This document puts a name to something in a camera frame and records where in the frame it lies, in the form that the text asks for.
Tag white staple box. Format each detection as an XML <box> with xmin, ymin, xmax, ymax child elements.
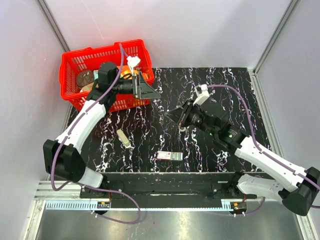
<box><xmin>157</xmin><ymin>151</ymin><xmax>183</xmax><ymax>161</ymax></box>

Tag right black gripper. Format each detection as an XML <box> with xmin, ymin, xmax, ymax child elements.
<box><xmin>164</xmin><ymin>98</ymin><xmax>217</xmax><ymax>137</ymax></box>

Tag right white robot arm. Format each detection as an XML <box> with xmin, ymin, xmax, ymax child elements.
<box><xmin>165</xmin><ymin>100</ymin><xmax>320</xmax><ymax>216</ymax></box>

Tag brown cardboard box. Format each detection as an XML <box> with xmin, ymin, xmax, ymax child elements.
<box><xmin>80</xmin><ymin>82</ymin><xmax>94</xmax><ymax>93</ymax></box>

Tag purple cable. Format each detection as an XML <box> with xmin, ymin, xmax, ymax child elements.
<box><xmin>50</xmin><ymin>42</ymin><xmax>142</xmax><ymax>224</ymax></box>
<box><xmin>207</xmin><ymin>84</ymin><xmax>320</xmax><ymax>217</ymax></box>

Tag yellow green box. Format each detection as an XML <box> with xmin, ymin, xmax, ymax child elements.
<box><xmin>120</xmin><ymin>70</ymin><xmax>139</xmax><ymax>80</ymax></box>

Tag black marble pattern mat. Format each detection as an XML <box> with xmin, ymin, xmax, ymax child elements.
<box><xmin>81</xmin><ymin>67</ymin><xmax>271</xmax><ymax>173</ymax></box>

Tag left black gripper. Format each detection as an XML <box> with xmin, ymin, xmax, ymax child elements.
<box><xmin>112</xmin><ymin>71</ymin><xmax>162</xmax><ymax>100</ymax></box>

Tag red plastic shopping basket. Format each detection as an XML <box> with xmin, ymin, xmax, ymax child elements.
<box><xmin>59</xmin><ymin>39</ymin><xmax>155</xmax><ymax>111</ymax></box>

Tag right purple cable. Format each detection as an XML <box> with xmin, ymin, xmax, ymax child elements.
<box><xmin>207</xmin><ymin>84</ymin><xmax>320</xmax><ymax>217</ymax></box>

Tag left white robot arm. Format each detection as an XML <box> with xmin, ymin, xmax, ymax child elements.
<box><xmin>43</xmin><ymin>62</ymin><xmax>161</xmax><ymax>198</ymax></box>

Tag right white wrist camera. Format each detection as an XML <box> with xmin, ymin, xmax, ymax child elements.
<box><xmin>193</xmin><ymin>84</ymin><xmax>210</xmax><ymax>106</ymax></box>

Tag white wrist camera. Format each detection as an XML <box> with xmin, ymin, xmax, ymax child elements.
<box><xmin>126</xmin><ymin>55</ymin><xmax>141</xmax><ymax>73</ymax></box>
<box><xmin>193</xmin><ymin>84</ymin><xmax>210</xmax><ymax>106</ymax></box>

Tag teal white box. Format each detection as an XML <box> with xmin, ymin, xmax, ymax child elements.
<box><xmin>93</xmin><ymin>70</ymin><xmax>99</xmax><ymax>80</ymax></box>

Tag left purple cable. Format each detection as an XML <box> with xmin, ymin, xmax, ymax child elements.
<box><xmin>50</xmin><ymin>42</ymin><xmax>142</xmax><ymax>224</ymax></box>

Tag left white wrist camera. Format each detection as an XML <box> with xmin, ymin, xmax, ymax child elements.
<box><xmin>126</xmin><ymin>55</ymin><xmax>141</xmax><ymax>73</ymax></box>

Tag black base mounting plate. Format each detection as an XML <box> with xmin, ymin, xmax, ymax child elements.
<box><xmin>79</xmin><ymin>171</ymin><xmax>258</xmax><ymax>201</ymax></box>

